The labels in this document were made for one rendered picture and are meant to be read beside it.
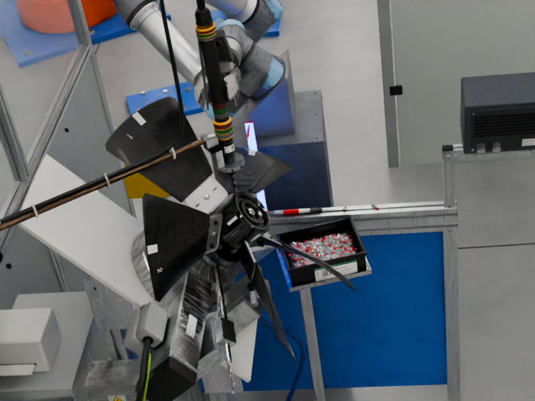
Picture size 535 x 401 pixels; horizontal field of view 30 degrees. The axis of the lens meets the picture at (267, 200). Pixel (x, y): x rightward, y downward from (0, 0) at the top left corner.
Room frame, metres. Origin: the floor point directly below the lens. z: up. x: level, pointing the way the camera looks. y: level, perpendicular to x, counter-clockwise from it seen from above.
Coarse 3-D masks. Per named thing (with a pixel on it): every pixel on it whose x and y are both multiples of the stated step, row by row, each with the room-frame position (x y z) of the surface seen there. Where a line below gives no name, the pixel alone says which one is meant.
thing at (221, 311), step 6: (216, 264) 1.81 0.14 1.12; (216, 270) 1.80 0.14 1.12; (216, 276) 1.78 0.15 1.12; (216, 288) 1.75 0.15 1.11; (222, 288) 1.74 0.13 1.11; (222, 294) 1.73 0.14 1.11; (222, 300) 1.71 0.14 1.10; (222, 306) 1.69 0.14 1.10; (222, 312) 1.67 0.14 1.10; (228, 342) 1.60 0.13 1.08; (228, 348) 1.58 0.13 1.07; (228, 354) 1.57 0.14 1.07; (228, 360) 1.55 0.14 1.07; (228, 366) 1.54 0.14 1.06; (228, 372) 1.52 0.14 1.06
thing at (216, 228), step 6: (210, 216) 1.80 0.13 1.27; (216, 216) 1.82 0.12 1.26; (222, 216) 1.84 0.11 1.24; (210, 222) 1.80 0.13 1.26; (210, 228) 1.80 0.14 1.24; (216, 228) 1.82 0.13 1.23; (210, 234) 1.80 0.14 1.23; (210, 240) 1.79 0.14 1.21; (216, 240) 1.81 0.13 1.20; (216, 246) 1.81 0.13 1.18
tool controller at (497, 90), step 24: (528, 72) 2.23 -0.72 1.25; (480, 96) 2.18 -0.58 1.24; (504, 96) 2.17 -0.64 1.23; (528, 96) 2.15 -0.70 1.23; (480, 120) 2.16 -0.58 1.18; (504, 120) 2.15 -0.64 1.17; (528, 120) 2.14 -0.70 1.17; (480, 144) 2.18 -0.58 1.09; (504, 144) 2.18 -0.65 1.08; (528, 144) 2.17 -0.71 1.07
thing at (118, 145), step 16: (144, 112) 2.05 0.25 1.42; (160, 112) 2.06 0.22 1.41; (176, 112) 2.07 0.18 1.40; (128, 128) 2.00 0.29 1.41; (144, 128) 2.01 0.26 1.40; (160, 128) 2.02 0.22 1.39; (176, 128) 2.03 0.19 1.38; (112, 144) 1.97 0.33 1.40; (128, 144) 1.97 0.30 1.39; (144, 144) 1.98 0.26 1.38; (160, 144) 1.99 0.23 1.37; (176, 144) 1.99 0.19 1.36; (128, 160) 1.95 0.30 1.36; (176, 160) 1.96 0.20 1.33; (192, 160) 1.96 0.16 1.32; (144, 176) 1.93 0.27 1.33; (160, 176) 1.93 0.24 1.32; (176, 176) 1.93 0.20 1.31; (192, 176) 1.94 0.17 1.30; (208, 176) 1.94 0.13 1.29; (176, 192) 1.91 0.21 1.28; (192, 192) 1.91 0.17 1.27
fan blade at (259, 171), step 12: (252, 156) 2.18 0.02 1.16; (264, 156) 2.19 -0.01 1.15; (216, 168) 2.12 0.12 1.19; (252, 168) 2.11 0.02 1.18; (264, 168) 2.12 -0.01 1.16; (276, 168) 2.13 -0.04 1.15; (288, 168) 2.15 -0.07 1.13; (216, 180) 2.07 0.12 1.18; (228, 180) 2.06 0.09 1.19; (240, 180) 2.05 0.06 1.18; (252, 180) 2.05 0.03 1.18; (264, 180) 2.05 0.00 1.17; (228, 192) 2.00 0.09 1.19; (252, 192) 1.99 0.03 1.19
